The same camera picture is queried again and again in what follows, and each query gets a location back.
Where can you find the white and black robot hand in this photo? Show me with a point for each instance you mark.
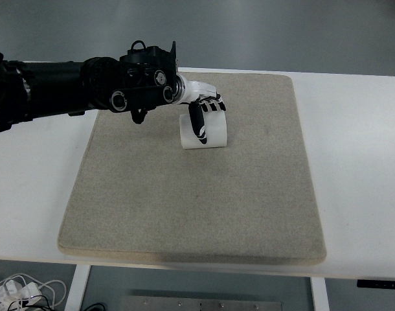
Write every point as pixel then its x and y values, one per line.
pixel 199 90

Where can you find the white ribbed cup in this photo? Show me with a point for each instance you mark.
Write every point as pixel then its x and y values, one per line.
pixel 217 129

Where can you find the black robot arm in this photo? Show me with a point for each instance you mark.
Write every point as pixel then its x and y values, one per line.
pixel 71 84

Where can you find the beige felt mat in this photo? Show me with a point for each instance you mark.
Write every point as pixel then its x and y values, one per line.
pixel 197 201

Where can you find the grey metal plate with screws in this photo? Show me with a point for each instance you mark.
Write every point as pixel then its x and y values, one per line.
pixel 200 304

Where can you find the white table leg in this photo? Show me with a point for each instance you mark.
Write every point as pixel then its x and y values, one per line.
pixel 77 288
pixel 320 294

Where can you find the black table control panel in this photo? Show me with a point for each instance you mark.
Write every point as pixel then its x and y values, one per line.
pixel 379 284

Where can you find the white power strip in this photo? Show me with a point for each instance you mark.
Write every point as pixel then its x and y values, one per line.
pixel 14 290

